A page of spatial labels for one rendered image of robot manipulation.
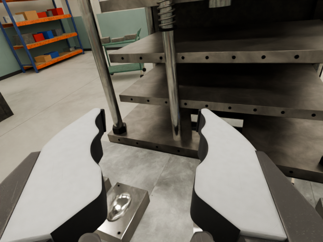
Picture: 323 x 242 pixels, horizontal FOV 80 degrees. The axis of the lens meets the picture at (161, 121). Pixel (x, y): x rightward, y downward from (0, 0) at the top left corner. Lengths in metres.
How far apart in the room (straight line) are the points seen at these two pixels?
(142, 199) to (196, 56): 0.66
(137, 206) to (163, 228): 0.12
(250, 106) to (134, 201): 0.68
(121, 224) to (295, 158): 0.86
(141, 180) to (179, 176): 0.18
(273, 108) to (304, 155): 0.30
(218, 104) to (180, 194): 0.48
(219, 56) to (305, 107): 0.44
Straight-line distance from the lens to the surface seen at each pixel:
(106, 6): 1.16
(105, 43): 4.66
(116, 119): 1.28
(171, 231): 0.81
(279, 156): 1.15
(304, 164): 1.15
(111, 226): 0.79
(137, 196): 0.83
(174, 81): 0.99
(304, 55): 0.95
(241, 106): 1.02
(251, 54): 0.93
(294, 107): 1.05
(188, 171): 0.98
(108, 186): 0.97
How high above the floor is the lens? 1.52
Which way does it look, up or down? 32 degrees down
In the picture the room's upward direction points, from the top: 8 degrees counter-clockwise
